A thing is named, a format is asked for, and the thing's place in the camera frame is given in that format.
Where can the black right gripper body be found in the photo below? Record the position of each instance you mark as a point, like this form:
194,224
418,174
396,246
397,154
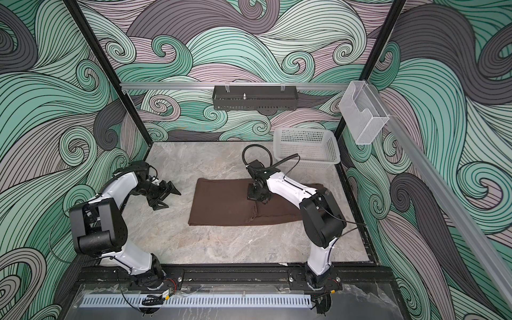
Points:
254,192

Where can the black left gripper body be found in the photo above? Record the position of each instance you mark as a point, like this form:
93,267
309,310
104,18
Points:
152,192

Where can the brown corduroy trousers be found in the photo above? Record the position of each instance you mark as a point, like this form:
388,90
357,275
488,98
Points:
225,203

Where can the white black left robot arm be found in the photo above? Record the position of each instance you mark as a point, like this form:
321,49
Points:
99,230

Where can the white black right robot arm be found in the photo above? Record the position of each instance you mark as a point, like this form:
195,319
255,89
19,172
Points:
322,218

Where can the white plastic laundry basket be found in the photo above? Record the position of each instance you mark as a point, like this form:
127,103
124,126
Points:
317,148

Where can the black corner post left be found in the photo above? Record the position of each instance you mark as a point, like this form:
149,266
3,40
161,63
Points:
86,31

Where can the black corner post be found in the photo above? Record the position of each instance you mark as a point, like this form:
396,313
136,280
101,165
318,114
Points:
86,31
383,35

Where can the black perforated wall tray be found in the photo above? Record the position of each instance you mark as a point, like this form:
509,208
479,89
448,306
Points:
264,99

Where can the aluminium rail back wall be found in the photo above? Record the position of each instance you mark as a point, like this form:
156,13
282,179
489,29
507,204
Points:
195,86

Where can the aluminium rail wall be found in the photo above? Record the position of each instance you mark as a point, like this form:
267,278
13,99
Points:
195,86
409,137

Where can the white slotted cable duct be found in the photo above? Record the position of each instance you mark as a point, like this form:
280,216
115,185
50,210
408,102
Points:
201,301

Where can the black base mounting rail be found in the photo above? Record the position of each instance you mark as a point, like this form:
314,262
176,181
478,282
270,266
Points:
293,276

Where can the clear plastic wall bin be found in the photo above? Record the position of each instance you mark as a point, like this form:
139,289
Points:
364,111

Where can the aluminium rail right wall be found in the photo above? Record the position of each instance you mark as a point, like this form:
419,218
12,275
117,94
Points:
409,137

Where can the black corner post right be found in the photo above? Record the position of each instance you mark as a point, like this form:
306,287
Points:
383,35

